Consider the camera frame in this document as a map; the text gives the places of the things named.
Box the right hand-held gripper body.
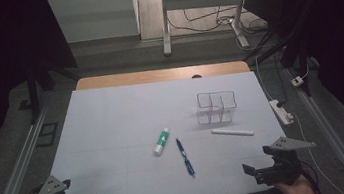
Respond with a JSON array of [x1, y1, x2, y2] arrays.
[[250, 132, 321, 191]]

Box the white pen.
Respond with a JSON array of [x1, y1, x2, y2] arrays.
[[210, 124, 256, 142]]

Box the blue pen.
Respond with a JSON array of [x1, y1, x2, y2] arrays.
[[174, 136, 197, 180]]

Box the clear plastic pen holder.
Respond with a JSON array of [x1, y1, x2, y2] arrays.
[[193, 88, 240, 128]]

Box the green and white glue stick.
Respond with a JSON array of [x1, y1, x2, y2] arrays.
[[149, 127, 174, 158]]

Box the person's right hand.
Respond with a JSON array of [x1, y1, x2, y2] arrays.
[[274, 172, 318, 194]]

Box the white power strip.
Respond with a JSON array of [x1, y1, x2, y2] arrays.
[[268, 96, 296, 128]]

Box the white adapter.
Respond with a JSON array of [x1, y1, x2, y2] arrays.
[[290, 75, 306, 88]]

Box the black stand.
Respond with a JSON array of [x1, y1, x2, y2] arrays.
[[22, 55, 86, 125], [241, 28, 315, 105]]

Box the white cabinet panel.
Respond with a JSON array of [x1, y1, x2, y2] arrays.
[[46, 0, 143, 47]]

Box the white cable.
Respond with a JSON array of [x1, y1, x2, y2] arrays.
[[291, 108, 338, 194]]

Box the black floor frame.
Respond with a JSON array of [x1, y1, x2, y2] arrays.
[[34, 121, 61, 149]]

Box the black floor cables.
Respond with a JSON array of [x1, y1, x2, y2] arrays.
[[167, 0, 270, 45]]

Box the white desk frame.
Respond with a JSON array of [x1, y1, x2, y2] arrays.
[[156, 0, 260, 59]]

